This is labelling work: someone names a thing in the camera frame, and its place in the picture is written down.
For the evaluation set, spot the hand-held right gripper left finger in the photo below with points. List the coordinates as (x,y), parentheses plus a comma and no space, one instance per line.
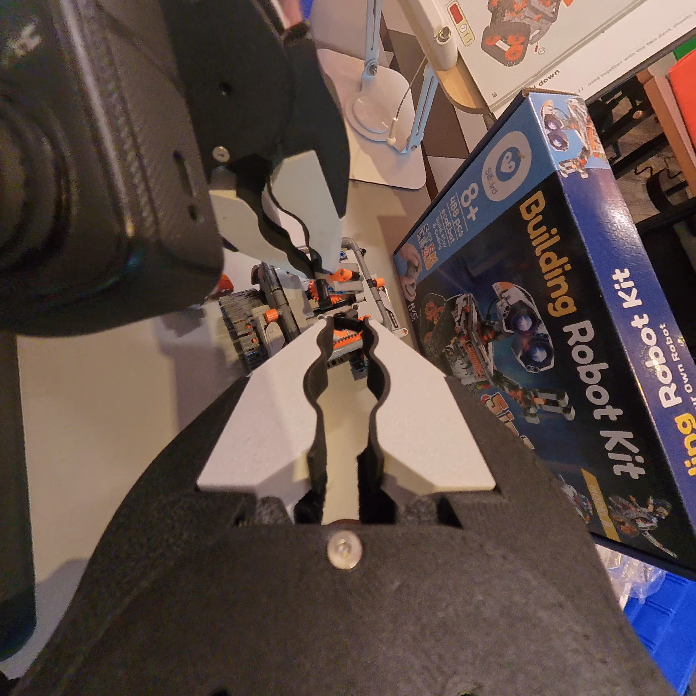
(261,435)

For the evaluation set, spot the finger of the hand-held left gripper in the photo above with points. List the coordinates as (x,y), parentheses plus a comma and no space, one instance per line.
(245,223)
(310,196)

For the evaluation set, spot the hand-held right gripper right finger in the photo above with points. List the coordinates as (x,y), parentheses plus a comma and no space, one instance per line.
(435,435)

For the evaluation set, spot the grey orange tracked toy robot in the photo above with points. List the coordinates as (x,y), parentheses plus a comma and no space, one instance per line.
(272,310)

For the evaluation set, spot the white articulated holder stand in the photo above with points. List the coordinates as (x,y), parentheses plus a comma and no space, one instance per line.
(381,141)

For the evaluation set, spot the blue robot kit box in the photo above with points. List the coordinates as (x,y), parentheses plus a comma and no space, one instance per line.
(566,326)

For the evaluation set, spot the clear plastic bag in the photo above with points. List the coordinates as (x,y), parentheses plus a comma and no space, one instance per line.
(631,571)

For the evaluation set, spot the black perforated foam mat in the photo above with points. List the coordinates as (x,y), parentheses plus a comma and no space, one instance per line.
(16,489)

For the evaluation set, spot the white instruction booklet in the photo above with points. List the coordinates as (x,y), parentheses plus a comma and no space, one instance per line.
(576,44)

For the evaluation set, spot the blue plastic bin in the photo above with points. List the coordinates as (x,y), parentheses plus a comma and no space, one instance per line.
(663,642)

